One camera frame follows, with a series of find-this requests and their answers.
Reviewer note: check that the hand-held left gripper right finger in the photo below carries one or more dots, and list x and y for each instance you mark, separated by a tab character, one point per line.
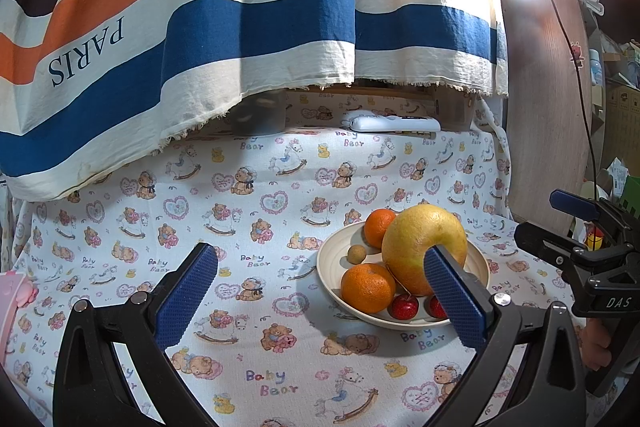
455	297

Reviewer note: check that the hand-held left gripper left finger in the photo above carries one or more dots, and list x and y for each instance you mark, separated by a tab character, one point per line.
187	292

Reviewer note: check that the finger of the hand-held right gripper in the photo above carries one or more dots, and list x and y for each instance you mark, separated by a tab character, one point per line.
575	203
550	242

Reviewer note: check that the small red fruit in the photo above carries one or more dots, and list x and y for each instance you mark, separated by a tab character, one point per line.
435	307

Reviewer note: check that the dark red apple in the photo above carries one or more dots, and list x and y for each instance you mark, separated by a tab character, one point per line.
403	306

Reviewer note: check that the large yellow apple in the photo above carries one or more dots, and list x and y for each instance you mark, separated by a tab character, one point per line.
415	237

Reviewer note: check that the orange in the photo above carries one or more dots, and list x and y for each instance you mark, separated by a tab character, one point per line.
379	227
367	288

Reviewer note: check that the small brown round fruit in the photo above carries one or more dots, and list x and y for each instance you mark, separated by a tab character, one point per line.
356	254

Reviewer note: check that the cream oval plate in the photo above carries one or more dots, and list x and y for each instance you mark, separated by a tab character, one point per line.
332	269

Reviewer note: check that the person's right hand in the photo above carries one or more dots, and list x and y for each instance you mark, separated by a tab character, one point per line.
595	347

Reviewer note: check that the small red yellow toy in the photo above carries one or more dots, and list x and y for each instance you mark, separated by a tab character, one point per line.
595	240

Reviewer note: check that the green box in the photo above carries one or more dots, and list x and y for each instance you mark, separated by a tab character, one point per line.
631	194

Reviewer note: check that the bear print white cloth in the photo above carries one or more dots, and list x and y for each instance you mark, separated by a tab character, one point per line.
225	217

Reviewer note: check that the brown wooden board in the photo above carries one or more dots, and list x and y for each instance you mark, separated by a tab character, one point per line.
540	107

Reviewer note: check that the small white bottle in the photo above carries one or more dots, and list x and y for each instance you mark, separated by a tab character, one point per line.
595	68

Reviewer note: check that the brown cardboard box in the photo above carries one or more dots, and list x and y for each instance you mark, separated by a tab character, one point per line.
452	107

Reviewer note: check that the pink toy case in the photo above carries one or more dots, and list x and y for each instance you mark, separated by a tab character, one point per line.
12	302

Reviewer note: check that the white remote control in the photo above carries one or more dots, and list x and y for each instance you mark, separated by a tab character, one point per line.
390	123

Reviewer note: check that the striped orange blue white cloth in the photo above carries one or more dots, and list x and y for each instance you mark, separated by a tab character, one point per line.
200	32

